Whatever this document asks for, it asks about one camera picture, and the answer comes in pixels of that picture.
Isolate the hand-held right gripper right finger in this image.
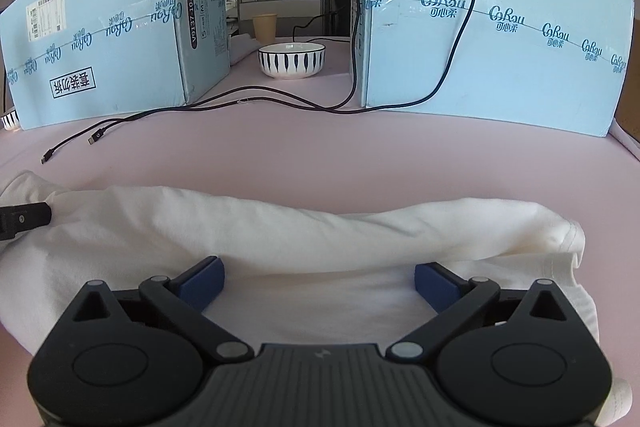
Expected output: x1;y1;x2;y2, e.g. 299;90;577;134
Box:
385;261;573;363

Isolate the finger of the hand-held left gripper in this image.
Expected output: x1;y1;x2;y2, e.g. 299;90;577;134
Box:
0;202;53;243

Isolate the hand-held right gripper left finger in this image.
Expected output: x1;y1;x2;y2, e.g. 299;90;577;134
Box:
70;255;253;364

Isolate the white t-shirt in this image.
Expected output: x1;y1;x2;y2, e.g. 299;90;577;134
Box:
0;170;632;427

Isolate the light blue carton white label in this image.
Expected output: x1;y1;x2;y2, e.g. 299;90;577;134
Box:
0;0;232;131

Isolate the light blue carton picture print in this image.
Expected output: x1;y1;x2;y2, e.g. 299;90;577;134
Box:
348;0;635;138

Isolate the grey folded cloth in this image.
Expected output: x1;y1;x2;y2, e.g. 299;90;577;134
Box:
230;34;261;66

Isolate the brown paper cup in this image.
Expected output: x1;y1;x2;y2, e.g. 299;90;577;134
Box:
251;13;278;44

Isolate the brown cardboard box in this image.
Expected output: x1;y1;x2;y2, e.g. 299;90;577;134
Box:
612;0;640;138

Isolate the black office chair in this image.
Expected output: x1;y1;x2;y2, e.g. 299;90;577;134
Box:
330;0;353;35

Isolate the black cable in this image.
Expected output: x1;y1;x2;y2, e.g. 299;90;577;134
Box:
40;0;363;165
291;4;353;45
87;0;476;145

